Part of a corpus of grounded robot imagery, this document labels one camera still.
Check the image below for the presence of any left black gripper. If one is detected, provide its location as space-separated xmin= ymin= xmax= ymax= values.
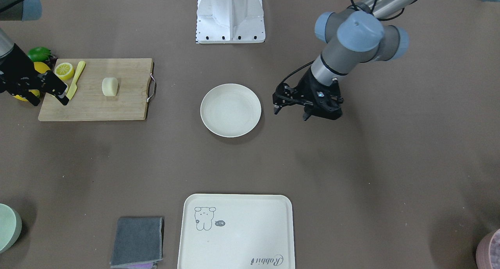
xmin=273 ymin=68 xmax=344 ymax=121

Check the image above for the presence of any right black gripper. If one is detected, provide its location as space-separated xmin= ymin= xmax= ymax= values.
xmin=0 ymin=44 xmax=70 ymax=107

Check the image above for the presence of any beige round plate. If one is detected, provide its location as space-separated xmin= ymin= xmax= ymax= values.
xmin=200 ymin=83 xmax=261 ymax=138

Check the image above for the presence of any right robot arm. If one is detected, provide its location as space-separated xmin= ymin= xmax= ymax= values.
xmin=0 ymin=0 xmax=70 ymax=106

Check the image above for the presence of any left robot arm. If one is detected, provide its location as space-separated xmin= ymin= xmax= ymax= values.
xmin=273 ymin=0 xmax=499 ymax=121

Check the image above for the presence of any cream rabbit tray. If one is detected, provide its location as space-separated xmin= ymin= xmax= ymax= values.
xmin=177 ymin=194 xmax=296 ymax=269

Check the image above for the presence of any whole lemon outer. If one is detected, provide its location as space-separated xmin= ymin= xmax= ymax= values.
xmin=14 ymin=89 xmax=41 ymax=102

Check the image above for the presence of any whole lemon near lime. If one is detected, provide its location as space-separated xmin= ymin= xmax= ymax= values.
xmin=33 ymin=62 xmax=51 ymax=74

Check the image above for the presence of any upper lemon half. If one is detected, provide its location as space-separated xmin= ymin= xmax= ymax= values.
xmin=53 ymin=62 xmax=75 ymax=81

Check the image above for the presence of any green lime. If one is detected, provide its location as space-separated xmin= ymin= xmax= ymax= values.
xmin=27 ymin=46 xmax=52 ymax=62

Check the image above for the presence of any yellow plastic knife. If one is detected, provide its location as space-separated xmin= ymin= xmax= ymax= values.
xmin=66 ymin=61 xmax=86 ymax=100

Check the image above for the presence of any bamboo cutting board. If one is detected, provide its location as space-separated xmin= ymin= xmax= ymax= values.
xmin=38 ymin=58 xmax=154 ymax=121

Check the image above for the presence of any mint green bowl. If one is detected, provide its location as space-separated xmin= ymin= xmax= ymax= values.
xmin=0 ymin=203 xmax=22 ymax=253

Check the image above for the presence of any grey folded cloth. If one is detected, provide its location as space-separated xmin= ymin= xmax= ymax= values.
xmin=110 ymin=216 xmax=164 ymax=269

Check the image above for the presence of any pink bowl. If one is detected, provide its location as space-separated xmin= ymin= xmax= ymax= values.
xmin=475 ymin=229 xmax=500 ymax=269

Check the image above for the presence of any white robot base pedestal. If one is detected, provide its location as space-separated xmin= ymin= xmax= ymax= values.
xmin=195 ymin=0 xmax=266 ymax=44

